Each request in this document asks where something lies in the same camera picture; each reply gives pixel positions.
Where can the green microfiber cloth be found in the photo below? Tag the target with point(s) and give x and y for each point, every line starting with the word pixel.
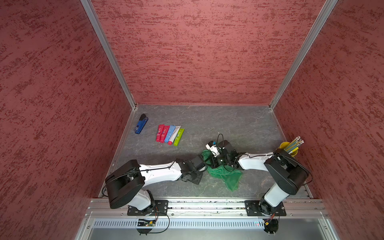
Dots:
pixel 231 177

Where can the blue stapler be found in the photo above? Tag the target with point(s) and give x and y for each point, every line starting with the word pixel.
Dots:
pixel 141 123

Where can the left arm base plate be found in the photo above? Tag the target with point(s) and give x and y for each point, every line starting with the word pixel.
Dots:
pixel 160 207

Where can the lime green toothpaste tube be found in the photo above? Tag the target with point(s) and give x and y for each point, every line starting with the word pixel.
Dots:
pixel 178 137

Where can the pink toothpaste tube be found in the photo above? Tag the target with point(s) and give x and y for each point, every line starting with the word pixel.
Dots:
pixel 164 133
pixel 159 133

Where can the corner aluminium profile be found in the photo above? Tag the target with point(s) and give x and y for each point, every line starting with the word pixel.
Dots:
pixel 317 26
pixel 95 22

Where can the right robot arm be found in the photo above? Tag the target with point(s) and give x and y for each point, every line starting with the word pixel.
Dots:
pixel 289 175

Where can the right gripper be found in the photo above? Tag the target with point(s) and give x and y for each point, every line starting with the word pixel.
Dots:
pixel 213 163

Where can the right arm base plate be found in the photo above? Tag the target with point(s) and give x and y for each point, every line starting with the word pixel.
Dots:
pixel 252 207

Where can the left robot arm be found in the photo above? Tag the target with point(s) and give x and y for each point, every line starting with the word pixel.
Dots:
pixel 125 185

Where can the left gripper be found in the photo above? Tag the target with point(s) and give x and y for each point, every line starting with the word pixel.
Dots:
pixel 207 160

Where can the right corner aluminium profile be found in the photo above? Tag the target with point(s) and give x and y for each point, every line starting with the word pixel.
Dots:
pixel 317 26

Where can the pencils in cup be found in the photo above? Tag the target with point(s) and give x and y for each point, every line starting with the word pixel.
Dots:
pixel 294 145

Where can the yellow cup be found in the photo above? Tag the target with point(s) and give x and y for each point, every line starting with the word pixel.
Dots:
pixel 284 144

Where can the white tube pink cap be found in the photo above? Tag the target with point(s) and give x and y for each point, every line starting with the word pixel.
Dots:
pixel 174 135

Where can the left corner aluminium profile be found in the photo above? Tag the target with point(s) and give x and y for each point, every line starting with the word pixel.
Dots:
pixel 95 22

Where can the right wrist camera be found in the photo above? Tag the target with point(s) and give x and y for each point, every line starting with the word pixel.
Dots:
pixel 213 148

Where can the blue toothpaste tube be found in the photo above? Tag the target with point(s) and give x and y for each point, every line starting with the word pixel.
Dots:
pixel 169 133

